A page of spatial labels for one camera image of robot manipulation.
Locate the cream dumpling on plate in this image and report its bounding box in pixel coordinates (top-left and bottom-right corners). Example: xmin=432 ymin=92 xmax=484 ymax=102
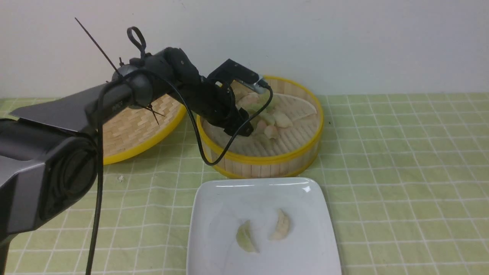
xmin=269 ymin=209 xmax=291 ymax=241

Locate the yellow rimmed bamboo steamer lid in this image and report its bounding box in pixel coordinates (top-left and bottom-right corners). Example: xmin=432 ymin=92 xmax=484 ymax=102
xmin=103 ymin=95 xmax=187 ymax=165

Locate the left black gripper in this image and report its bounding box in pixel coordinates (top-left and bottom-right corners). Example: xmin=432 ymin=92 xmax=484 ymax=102
xmin=176 ymin=77 xmax=254 ymax=136

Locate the green dumpling on plate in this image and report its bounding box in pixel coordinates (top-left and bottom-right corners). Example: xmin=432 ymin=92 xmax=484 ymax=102
xmin=235 ymin=220 xmax=258 ymax=254

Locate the green dumpling centre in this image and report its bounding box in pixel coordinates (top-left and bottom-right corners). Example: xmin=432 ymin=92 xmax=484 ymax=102
xmin=258 ymin=111 xmax=276 ymax=126

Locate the green dumpling top right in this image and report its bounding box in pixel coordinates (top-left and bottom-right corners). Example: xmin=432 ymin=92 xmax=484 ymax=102
xmin=248 ymin=100 xmax=276 ymax=113

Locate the cream dumpling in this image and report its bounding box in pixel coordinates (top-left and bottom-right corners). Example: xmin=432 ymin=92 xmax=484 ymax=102
xmin=272 ymin=111 xmax=293 ymax=128
xmin=269 ymin=209 xmax=291 ymax=241

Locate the green checkered tablecloth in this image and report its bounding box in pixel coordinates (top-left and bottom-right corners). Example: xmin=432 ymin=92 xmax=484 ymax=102
xmin=0 ymin=94 xmax=489 ymax=275

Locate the yellow rimmed bamboo steamer basket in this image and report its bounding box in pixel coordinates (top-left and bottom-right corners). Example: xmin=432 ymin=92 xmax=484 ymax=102
xmin=213 ymin=76 xmax=325 ymax=179

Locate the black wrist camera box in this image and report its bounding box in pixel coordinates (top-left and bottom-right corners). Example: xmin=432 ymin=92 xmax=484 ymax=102
xmin=207 ymin=59 xmax=270 ymax=94

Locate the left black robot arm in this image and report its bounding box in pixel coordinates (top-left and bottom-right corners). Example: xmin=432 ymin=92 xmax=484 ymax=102
xmin=1 ymin=46 xmax=267 ymax=274

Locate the pink dumpling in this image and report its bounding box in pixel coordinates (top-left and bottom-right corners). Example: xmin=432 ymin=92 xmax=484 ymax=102
xmin=255 ymin=120 xmax=279 ymax=139
xmin=236 ymin=93 xmax=262 ymax=113

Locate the white square plate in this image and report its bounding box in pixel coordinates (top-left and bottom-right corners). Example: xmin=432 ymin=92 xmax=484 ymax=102
xmin=186 ymin=177 xmax=342 ymax=275

